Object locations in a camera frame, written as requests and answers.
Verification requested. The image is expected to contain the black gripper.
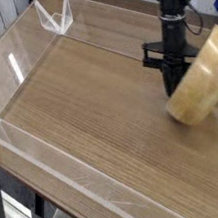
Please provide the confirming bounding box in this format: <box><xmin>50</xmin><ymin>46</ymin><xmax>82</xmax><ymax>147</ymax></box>
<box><xmin>142</xmin><ymin>14</ymin><xmax>199</xmax><ymax>96</ymax></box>

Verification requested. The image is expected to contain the black table leg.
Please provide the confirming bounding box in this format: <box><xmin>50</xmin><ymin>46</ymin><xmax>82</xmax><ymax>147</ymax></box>
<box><xmin>34</xmin><ymin>194</ymin><xmax>45</xmax><ymax>218</ymax></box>

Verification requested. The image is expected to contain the clear acrylic corner bracket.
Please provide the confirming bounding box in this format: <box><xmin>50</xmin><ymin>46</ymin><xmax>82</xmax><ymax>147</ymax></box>
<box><xmin>34</xmin><ymin>0</ymin><xmax>73</xmax><ymax>35</ymax></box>

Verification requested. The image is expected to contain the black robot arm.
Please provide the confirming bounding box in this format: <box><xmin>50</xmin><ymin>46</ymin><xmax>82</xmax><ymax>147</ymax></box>
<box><xmin>142</xmin><ymin>0</ymin><xmax>204</xmax><ymax>96</ymax></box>

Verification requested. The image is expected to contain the brown wooden bowl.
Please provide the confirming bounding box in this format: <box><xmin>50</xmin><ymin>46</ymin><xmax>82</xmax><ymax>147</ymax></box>
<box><xmin>166</xmin><ymin>24</ymin><xmax>218</xmax><ymax>126</ymax></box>

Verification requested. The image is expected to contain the clear acrylic front wall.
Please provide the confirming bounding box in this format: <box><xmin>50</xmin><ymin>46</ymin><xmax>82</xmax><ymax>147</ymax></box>
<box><xmin>0</xmin><ymin>73</ymin><xmax>194</xmax><ymax>218</ymax></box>

